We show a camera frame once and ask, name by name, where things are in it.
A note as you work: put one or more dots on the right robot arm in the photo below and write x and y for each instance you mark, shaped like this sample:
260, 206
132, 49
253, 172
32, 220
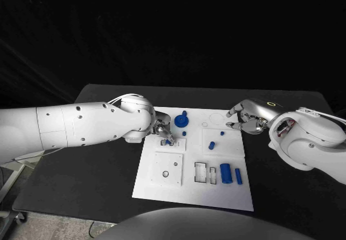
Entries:
308, 138

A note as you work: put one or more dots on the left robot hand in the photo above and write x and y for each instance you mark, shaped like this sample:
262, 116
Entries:
162, 129

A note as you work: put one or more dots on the grey metal table frame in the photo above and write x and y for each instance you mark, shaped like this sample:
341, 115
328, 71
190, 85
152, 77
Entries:
14, 180

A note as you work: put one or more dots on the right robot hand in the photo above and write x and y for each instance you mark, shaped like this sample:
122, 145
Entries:
257, 114

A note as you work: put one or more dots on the white task board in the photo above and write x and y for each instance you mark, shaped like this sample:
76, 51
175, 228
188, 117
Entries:
195, 168

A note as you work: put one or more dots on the blue plug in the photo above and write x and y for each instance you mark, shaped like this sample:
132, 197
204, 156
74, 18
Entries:
169, 142

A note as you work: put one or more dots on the short blue cylinder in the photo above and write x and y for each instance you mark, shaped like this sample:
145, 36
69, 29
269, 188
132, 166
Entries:
211, 145

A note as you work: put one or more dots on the long thin blue cylinder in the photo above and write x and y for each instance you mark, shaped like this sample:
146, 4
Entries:
239, 176

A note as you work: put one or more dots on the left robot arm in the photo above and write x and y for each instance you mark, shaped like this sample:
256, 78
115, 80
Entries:
89, 123

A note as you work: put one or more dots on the blue gear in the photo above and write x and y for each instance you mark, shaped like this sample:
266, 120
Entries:
182, 120

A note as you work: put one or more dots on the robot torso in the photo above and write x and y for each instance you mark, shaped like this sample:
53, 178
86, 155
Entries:
205, 225

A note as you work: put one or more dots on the large blue cylinder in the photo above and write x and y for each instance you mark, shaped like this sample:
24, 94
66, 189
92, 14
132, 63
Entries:
226, 173

